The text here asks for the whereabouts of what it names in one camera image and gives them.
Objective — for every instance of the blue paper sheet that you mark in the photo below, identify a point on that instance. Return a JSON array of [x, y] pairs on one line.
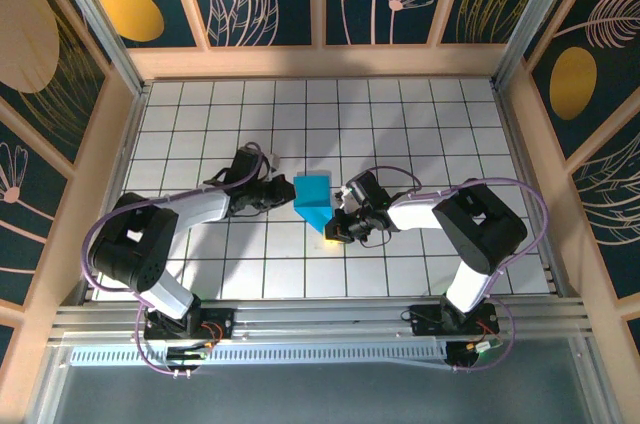
[[312, 191]]

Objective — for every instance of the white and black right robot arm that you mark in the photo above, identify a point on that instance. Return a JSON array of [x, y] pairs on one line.
[[480, 226]]

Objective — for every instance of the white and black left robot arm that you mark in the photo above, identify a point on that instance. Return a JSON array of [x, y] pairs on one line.
[[132, 244]]

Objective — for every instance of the black right controller box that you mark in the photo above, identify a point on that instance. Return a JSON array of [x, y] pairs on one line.
[[462, 354]]

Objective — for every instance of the black controller box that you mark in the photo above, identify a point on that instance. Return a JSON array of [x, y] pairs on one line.
[[462, 354], [187, 356]]

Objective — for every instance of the black left controller box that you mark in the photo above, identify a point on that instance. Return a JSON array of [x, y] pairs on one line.
[[187, 356]]

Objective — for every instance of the aluminium frame rail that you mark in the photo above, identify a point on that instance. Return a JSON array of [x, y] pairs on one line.
[[320, 319]]

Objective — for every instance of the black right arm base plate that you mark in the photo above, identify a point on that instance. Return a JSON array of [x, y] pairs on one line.
[[425, 319]]

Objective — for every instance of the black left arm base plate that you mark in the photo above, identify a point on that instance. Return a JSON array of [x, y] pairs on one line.
[[225, 316]]

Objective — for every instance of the aluminium table side rail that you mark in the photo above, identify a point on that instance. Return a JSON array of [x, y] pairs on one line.
[[128, 144], [516, 144]]

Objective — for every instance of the aluminium corner post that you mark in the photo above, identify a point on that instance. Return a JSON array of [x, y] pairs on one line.
[[538, 9], [99, 19]]

